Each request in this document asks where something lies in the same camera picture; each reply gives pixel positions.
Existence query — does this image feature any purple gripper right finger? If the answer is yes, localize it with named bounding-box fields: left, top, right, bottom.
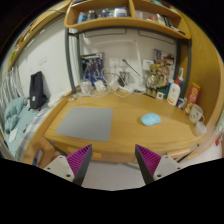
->
left=135, top=145, right=181, bottom=185

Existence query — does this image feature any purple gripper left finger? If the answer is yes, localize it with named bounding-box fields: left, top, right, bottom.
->
left=44, top=145, right=92, bottom=186

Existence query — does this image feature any grey mouse pad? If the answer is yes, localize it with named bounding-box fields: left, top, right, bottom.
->
left=56, top=107, right=113, bottom=141

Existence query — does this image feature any light blue computer mouse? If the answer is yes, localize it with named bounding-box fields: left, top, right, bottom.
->
left=140, top=113, right=161, bottom=126

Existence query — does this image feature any wooden desk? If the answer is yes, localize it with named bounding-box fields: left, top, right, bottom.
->
left=44, top=93, right=205, bottom=162

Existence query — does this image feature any clear plastic cup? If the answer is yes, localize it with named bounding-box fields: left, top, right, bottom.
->
left=195, top=121, right=207, bottom=136

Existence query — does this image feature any white patterned mug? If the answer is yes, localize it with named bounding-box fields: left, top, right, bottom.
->
left=189, top=104, right=205, bottom=124

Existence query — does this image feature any bed with teal bedding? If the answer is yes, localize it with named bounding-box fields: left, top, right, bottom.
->
left=0, top=66, right=51, bottom=158

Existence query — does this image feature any white lotion bottle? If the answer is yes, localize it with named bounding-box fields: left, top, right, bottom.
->
left=167, top=80, right=181, bottom=106

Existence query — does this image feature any gold robot figure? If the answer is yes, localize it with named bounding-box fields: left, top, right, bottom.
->
left=145, top=64, right=160, bottom=98

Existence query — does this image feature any clear glass jar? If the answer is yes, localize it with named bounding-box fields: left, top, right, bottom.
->
left=80, top=79, right=92, bottom=95

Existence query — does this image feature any red yellow snack tube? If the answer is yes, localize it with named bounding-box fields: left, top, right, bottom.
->
left=184, top=83, right=201, bottom=115

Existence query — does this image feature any blue spray bottle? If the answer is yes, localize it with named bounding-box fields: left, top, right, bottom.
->
left=178, top=68, right=184, bottom=98

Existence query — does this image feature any metal cup with pens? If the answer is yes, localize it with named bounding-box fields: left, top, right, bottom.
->
left=119, top=72, right=128, bottom=87

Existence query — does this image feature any blue robot poster box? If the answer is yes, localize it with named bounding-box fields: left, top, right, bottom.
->
left=81, top=52, right=104, bottom=84

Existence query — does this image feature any white cable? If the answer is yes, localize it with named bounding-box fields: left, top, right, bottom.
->
left=89, top=68, right=144, bottom=99

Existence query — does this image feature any wooden wall shelf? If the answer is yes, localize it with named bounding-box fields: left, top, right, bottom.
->
left=64, top=0, right=191, bottom=39

